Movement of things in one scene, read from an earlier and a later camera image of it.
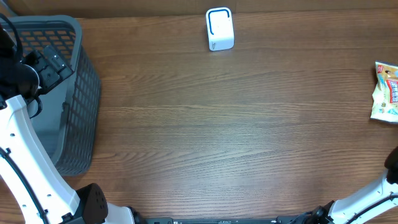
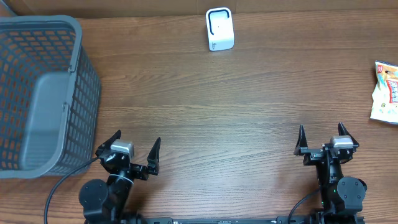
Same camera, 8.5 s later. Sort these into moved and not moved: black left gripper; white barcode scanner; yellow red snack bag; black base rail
Moved: black left gripper
Not moved: white barcode scanner; yellow red snack bag; black base rail
